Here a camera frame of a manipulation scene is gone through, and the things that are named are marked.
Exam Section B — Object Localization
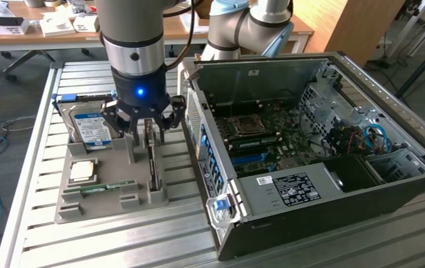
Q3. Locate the blue data wire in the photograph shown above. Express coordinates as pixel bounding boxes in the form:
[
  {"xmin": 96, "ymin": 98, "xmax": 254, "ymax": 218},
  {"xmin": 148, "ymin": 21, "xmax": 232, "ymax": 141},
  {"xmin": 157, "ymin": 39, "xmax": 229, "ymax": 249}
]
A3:
[{"xmin": 360, "ymin": 124, "xmax": 394, "ymax": 154}]

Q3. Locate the stack of white papers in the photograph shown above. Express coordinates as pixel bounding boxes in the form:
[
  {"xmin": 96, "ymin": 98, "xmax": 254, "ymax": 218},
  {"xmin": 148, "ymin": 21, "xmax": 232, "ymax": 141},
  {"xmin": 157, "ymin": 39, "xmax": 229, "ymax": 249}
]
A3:
[{"xmin": 180, "ymin": 12, "xmax": 212, "ymax": 35}]

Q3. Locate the small white box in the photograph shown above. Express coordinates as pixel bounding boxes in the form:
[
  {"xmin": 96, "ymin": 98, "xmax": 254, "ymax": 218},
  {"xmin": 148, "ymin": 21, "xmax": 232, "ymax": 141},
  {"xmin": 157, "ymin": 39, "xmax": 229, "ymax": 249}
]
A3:
[{"xmin": 72, "ymin": 15, "xmax": 100, "ymax": 33}]

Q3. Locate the white box with tape roll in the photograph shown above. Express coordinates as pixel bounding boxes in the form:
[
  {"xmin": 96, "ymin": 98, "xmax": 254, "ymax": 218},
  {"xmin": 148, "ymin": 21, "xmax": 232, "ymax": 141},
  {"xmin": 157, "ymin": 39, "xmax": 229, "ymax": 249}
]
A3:
[{"xmin": 39, "ymin": 16, "xmax": 77, "ymax": 37}]

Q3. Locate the CPU chip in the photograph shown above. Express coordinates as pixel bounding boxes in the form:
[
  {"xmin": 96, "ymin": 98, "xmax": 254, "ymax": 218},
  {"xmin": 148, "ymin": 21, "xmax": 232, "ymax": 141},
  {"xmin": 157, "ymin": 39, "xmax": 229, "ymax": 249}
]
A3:
[{"xmin": 68, "ymin": 160, "xmax": 97, "ymax": 181}]

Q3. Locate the wooden cabinet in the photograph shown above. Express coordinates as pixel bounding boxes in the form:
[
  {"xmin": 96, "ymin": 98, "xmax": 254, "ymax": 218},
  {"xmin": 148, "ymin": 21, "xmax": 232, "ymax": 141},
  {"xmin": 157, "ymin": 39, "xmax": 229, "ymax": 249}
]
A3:
[{"xmin": 301, "ymin": 0, "xmax": 409, "ymax": 68}]

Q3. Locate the green Dell motherboard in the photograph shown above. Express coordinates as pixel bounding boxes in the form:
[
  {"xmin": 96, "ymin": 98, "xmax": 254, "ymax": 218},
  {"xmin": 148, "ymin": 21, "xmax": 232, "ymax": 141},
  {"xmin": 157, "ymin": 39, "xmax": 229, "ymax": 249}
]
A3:
[{"xmin": 212, "ymin": 102, "xmax": 328, "ymax": 179}]

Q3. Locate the hard disk with blue bracket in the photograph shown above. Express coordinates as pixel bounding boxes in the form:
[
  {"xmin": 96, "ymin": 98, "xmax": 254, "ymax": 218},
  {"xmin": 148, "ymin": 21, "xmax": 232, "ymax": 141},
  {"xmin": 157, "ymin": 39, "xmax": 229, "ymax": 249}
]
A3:
[{"xmin": 52, "ymin": 90, "xmax": 121, "ymax": 151}]

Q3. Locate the silver disk bay cage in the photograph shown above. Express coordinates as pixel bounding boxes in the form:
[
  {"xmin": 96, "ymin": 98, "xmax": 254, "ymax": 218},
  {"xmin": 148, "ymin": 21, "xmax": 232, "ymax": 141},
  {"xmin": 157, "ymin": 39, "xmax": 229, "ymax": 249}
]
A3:
[{"xmin": 300, "ymin": 82, "xmax": 350, "ymax": 140}]

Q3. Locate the coloured power wire bundle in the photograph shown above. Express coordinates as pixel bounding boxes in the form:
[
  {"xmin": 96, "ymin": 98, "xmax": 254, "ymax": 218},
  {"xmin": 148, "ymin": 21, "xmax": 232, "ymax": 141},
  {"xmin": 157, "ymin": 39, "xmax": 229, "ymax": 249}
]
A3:
[{"xmin": 340, "ymin": 127, "xmax": 369, "ymax": 154}]

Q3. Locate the white box with black lid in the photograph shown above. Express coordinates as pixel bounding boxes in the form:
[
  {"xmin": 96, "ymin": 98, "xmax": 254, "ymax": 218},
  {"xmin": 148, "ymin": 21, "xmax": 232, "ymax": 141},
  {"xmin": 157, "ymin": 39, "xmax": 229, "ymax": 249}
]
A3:
[{"xmin": 0, "ymin": 16, "xmax": 31, "ymax": 36}]

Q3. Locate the blue expansion slot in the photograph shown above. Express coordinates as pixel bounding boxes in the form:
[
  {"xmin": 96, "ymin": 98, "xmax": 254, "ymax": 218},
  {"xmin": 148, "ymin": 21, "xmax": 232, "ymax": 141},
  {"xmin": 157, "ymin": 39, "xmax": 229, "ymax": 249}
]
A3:
[{"xmin": 232, "ymin": 154, "xmax": 269, "ymax": 165}]

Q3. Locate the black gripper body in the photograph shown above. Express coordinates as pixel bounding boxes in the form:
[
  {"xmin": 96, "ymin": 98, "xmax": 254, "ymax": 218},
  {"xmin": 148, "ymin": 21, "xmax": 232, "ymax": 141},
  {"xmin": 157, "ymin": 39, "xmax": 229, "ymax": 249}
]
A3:
[{"xmin": 111, "ymin": 65, "xmax": 172, "ymax": 114}]

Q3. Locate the graphics card with metal bracket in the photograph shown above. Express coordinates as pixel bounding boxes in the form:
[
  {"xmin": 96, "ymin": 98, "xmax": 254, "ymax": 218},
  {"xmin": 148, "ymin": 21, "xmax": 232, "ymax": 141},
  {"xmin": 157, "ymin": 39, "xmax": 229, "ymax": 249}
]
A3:
[{"xmin": 142, "ymin": 119, "xmax": 164, "ymax": 193}]

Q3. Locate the black plastic cover box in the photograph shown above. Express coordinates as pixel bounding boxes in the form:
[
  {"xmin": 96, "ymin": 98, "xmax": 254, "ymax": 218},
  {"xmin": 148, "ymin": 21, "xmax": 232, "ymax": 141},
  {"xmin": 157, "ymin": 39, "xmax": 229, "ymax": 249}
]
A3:
[{"xmin": 322, "ymin": 156, "xmax": 388, "ymax": 193}]

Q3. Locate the silver chipset heatsink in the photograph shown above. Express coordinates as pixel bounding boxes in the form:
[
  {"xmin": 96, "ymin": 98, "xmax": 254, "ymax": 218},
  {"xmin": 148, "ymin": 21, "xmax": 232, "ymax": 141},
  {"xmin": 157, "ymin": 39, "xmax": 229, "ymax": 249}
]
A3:
[{"xmin": 281, "ymin": 158, "xmax": 301, "ymax": 170}]

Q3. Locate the white floor cable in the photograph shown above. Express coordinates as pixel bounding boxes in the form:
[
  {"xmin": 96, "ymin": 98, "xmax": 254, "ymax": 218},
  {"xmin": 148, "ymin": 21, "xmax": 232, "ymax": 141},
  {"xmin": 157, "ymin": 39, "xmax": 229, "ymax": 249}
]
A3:
[{"xmin": 0, "ymin": 115, "xmax": 37, "ymax": 132}]

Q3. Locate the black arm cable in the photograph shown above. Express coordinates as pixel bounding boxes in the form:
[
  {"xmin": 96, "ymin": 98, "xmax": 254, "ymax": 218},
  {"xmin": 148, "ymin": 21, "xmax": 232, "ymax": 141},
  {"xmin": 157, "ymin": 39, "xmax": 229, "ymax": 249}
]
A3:
[{"xmin": 161, "ymin": 0, "xmax": 198, "ymax": 74}]

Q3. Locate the wooden desk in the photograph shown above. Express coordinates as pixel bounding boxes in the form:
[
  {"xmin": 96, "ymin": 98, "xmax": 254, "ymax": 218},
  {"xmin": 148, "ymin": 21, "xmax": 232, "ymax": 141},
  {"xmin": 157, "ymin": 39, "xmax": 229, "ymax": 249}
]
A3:
[{"xmin": 0, "ymin": 0, "xmax": 316, "ymax": 61}]

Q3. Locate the black open PC case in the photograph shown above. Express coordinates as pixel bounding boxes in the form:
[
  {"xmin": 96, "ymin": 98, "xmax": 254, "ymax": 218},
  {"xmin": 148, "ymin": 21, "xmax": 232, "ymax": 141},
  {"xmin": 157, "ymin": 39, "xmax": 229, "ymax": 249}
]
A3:
[{"xmin": 176, "ymin": 51, "xmax": 425, "ymax": 262}]

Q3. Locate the green RAM stick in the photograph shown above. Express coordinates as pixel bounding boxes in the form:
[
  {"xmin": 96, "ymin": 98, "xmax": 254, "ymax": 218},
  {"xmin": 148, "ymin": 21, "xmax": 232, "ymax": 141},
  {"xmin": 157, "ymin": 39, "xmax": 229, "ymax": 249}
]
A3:
[{"xmin": 63, "ymin": 180, "xmax": 137, "ymax": 195}]

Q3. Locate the dark metal frame post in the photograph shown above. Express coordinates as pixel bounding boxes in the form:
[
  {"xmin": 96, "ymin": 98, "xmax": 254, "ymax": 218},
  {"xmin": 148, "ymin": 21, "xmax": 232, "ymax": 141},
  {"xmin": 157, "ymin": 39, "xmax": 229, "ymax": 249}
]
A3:
[{"xmin": 394, "ymin": 0, "xmax": 425, "ymax": 98}]

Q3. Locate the grey power supply unit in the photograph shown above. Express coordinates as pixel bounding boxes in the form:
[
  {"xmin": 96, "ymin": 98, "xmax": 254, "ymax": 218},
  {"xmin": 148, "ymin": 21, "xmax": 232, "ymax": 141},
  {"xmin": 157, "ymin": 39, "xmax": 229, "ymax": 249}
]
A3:
[{"xmin": 236, "ymin": 163, "xmax": 345, "ymax": 216}]

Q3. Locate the blue case latch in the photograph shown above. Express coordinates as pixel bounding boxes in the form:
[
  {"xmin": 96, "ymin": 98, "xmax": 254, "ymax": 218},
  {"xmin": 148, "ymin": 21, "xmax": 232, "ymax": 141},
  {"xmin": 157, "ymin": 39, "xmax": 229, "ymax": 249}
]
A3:
[{"xmin": 212, "ymin": 197, "xmax": 236, "ymax": 212}]

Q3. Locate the grey parts rack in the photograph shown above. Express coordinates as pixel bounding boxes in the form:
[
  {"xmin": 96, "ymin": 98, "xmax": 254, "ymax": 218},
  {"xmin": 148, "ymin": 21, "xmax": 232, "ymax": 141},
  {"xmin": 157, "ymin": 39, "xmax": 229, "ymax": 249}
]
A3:
[{"xmin": 53, "ymin": 133, "xmax": 170, "ymax": 224}]

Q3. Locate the metal CPU socket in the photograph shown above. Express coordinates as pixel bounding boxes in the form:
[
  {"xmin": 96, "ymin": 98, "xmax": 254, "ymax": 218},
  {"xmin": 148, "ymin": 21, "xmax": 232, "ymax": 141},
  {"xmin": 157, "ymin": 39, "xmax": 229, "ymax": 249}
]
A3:
[{"xmin": 229, "ymin": 114, "xmax": 268, "ymax": 133}]

